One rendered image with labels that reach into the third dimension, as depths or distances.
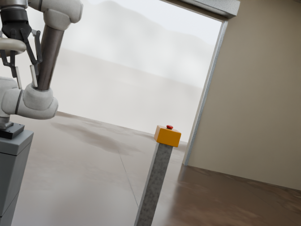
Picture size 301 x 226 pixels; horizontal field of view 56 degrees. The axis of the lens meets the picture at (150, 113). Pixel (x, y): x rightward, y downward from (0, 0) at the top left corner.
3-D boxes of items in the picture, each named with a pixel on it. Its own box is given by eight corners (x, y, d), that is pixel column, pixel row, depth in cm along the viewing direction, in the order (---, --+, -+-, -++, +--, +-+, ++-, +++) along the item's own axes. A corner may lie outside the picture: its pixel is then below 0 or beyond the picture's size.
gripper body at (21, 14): (26, 12, 91) (31, 41, 93) (-4, 12, 87) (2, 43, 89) (30, 6, 85) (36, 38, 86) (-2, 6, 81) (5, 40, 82)
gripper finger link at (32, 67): (29, 65, 91) (32, 65, 91) (33, 87, 92) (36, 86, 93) (31, 64, 88) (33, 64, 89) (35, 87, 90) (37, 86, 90)
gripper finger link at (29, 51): (17, 31, 89) (22, 30, 89) (32, 66, 92) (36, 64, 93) (19, 29, 85) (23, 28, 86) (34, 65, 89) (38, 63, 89)
